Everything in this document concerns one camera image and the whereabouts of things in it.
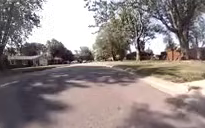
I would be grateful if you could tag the small green tree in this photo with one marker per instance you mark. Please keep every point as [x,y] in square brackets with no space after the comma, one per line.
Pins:
[85,53]

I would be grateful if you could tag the grey asphalt road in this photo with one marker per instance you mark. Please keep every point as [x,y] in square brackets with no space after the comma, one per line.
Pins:
[83,96]

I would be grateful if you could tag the tall tree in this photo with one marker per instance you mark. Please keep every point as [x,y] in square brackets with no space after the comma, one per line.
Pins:
[137,46]

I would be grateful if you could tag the group of dark trees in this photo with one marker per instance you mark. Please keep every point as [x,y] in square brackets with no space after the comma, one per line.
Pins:
[56,50]

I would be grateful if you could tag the pale concrete kerb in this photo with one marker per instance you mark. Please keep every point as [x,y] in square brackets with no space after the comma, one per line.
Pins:
[166,85]

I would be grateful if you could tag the grass lawn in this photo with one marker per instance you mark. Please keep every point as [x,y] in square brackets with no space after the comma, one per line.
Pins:
[170,68]

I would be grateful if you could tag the low grey house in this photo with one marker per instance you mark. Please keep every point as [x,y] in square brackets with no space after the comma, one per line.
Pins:
[28,60]

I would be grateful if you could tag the red brick building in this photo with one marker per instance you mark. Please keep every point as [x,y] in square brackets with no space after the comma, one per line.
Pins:
[176,54]

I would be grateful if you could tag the grass strip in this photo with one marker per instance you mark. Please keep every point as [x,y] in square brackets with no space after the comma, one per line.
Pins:
[23,70]

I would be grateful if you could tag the large tree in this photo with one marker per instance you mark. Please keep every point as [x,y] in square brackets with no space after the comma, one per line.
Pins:
[184,43]
[3,30]

